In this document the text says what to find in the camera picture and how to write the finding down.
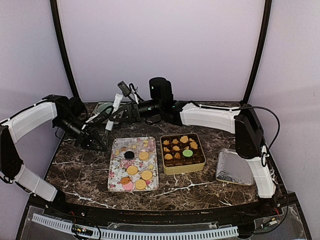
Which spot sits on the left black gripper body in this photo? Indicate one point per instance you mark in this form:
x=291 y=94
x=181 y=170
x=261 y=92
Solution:
x=82 y=137

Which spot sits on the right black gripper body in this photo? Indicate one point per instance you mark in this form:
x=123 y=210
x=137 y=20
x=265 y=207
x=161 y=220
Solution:
x=135 y=113

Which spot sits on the metal serving tongs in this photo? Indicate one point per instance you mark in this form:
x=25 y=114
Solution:
x=109 y=124

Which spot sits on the black sandwich cookie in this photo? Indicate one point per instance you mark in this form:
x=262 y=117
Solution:
x=129 y=155

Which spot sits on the brown round cookie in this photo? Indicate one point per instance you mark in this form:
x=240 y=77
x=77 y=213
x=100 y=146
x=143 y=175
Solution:
x=168 y=157

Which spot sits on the green macaron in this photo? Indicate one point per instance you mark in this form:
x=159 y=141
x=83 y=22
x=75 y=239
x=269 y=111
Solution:
x=187 y=153

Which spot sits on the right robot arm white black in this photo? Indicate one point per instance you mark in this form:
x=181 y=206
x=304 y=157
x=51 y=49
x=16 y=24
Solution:
x=242 y=121

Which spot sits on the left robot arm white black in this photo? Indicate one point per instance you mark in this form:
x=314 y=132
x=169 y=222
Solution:
x=25 y=133

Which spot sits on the floral square coaster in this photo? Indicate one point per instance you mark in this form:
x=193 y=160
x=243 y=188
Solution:
x=95 y=113

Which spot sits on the green ceramic bowl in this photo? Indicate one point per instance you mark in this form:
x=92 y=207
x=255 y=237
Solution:
x=103 y=106

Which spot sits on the floral rectangular tray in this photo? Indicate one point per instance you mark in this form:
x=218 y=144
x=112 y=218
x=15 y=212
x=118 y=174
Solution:
x=118 y=164

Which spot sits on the chocolate chip cookie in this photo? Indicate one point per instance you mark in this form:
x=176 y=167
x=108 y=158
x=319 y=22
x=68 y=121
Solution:
x=125 y=180

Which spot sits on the pink macaron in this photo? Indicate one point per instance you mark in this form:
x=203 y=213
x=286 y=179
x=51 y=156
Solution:
x=129 y=186

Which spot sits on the gold cookie tin box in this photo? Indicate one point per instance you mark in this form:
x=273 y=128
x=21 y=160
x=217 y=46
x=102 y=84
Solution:
x=180 y=164

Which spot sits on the round waffle cookie bottom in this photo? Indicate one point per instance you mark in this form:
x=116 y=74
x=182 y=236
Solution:
x=140 y=184

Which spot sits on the silver tin lid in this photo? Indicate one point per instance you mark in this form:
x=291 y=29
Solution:
x=231 y=168

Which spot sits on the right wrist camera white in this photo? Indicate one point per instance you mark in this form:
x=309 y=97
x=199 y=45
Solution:
x=130 y=91

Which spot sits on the white cable duct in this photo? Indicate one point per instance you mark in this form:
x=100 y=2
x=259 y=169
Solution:
x=122 y=231

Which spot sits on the left black frame post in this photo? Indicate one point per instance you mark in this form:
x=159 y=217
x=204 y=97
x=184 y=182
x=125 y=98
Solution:
x=62 y=47

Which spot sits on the black frame post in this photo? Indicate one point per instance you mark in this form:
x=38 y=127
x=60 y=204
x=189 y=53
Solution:
x=259 y=51
x=62 y=47

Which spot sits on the right black frame post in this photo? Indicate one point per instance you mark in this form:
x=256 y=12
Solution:
x=259 y=51

